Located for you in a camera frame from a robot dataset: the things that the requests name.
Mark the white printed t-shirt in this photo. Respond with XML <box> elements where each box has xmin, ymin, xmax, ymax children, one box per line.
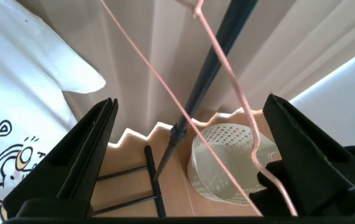
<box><xmin>0</xmin><ymin>0</ymin><xmax>108</xmax><ymax>223</ymax></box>

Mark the white laundry basket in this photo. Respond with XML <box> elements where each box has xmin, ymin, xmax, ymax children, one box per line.
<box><xmin>187</xmin><ymin>123</ymin><xmax>283</xmax><ymax>207</ymax></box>

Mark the black clothes rack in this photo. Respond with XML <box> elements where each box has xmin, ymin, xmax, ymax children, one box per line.
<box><xmin>91</xmin><ymin>0</ymin><xmax>259</xmax><ymax>219</ymax></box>

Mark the pink clothes hanger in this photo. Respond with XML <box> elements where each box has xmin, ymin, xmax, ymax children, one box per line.
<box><xmin>99</xmin><ymin>0</ymin><xmax>300</xmax><ymax>217</ymax></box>

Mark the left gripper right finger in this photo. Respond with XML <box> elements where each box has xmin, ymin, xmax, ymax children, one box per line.
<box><xmin>262</xmin><ymin>93</ymin><xmax>355</xmax><ymax>217</ymax></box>

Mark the beige curtain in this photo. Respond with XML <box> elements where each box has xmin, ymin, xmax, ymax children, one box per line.
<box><xmin>16</xmin><ymin>0</ymin><xmax>355</xmax><ymax>147</ymax></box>

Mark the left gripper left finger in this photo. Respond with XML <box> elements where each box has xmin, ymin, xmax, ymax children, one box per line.
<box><xmin>2</xmin><ymin>98</ymin><xmax>119</xmax><ymax>218</ymax></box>

